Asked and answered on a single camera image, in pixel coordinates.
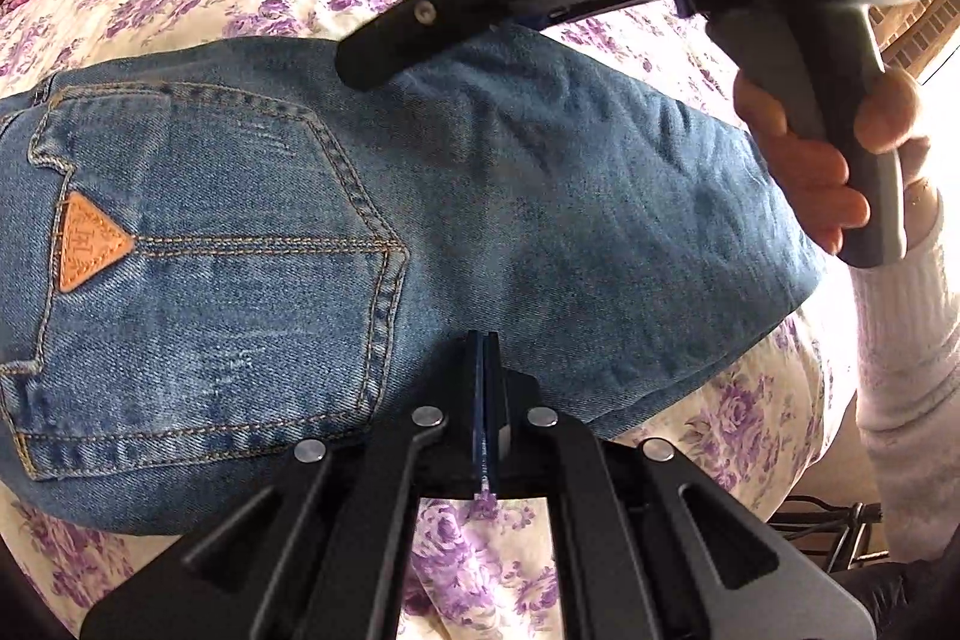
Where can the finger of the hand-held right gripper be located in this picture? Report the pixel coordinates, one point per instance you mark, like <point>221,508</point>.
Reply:
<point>405,21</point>

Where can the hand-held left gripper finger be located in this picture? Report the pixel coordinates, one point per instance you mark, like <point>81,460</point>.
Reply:
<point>494,385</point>
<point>479,385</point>

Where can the blue denim jeans pants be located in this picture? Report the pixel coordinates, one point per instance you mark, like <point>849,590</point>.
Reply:
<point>465,190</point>

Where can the person's right forearm white sleeve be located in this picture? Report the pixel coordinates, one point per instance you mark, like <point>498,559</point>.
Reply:
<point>907,370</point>

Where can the person's right hand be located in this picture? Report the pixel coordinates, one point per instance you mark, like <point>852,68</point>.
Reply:
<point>795,168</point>

